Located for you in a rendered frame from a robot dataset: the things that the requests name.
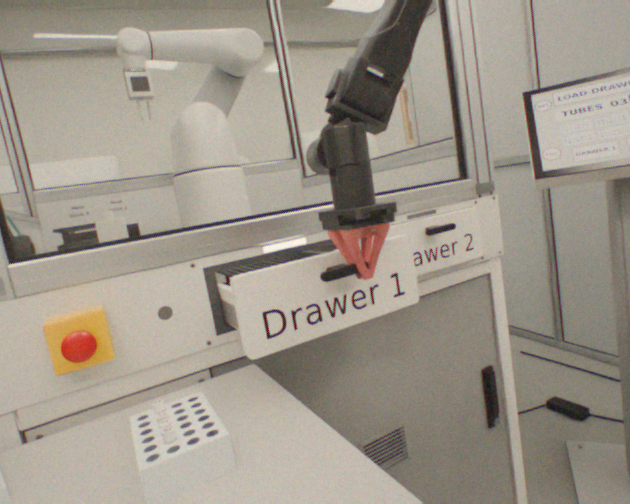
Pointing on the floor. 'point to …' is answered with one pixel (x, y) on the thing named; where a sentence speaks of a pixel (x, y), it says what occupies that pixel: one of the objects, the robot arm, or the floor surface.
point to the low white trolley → (270, 425)
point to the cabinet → (365, 391)
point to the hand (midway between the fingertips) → (364, 272)
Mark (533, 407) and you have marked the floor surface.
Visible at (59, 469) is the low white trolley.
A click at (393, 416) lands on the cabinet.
